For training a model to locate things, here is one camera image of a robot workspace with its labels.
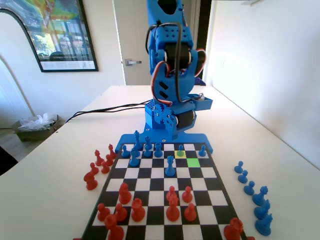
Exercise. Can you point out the blue bishop chess piece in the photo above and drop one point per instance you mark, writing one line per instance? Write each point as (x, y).
(134, 162)
(260, 198)

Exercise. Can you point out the white wall switch plate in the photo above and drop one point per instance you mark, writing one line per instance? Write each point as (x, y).
(223, 61)

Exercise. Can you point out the black framed poster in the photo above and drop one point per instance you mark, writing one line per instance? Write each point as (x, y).
(62, 37)

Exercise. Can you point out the blue gripper with gears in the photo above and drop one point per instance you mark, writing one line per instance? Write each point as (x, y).
(184, 121)

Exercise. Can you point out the red queen chess piece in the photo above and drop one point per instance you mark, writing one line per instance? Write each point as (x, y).
(173, 212)

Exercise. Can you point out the brown cardboard box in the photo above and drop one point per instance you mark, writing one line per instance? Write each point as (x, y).
(30, 136)

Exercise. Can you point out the blue knight chess piece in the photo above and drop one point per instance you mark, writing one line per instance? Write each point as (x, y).
(264, 225)
(262, 212)

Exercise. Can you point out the blue pawn chess piece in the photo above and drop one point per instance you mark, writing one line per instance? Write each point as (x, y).
(249, 189)
(125, 153)
(146, 153)
(239, 168)
(132, 153)
(243, 177)
(180, 153)
(203, 152)

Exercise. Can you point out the white door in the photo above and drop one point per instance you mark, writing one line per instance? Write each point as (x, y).
(135, 37)

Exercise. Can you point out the clear plastic bag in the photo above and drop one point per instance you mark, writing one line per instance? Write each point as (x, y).
(37, 121)

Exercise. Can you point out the blue base plate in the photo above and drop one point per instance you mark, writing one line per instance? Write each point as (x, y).
(195, 138)

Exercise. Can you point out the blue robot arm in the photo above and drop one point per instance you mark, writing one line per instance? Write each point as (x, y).
(170, 35)

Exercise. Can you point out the blue rook chess piece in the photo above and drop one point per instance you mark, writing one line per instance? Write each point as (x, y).
(157, 151)
(147, 142)

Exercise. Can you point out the black and white chessboard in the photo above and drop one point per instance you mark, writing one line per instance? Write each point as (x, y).
(152, 186)

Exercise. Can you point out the red bishop chess piece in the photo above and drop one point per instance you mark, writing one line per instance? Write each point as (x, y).
(98, 160)
(112, 153)

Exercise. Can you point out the small blue printed part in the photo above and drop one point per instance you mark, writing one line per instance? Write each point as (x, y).
(201, 82)

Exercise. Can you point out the blue king chess piece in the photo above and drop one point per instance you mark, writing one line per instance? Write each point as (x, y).
(137, 142)

